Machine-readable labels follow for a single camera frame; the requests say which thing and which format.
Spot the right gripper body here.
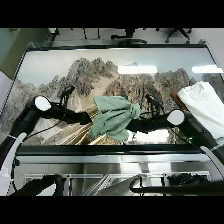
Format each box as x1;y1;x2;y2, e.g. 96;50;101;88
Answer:
126;117;146;134

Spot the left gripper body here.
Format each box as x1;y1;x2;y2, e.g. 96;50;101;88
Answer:
75;111;93;126

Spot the green T-shirt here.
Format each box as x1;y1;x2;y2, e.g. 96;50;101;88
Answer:
87;95;142;142

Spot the brown garment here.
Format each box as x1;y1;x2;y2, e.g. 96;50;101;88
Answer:
169;90;188;112

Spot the white garment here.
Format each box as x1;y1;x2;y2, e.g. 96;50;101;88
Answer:
176;80;224;140

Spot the black office chair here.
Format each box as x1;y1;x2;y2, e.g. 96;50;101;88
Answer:
110;27;148;45
164;27;193;44

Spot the silver frame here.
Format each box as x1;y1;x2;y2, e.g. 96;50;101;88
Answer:
0;39;224;197

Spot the black cable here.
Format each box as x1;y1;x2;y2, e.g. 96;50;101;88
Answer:
128;174;224;197

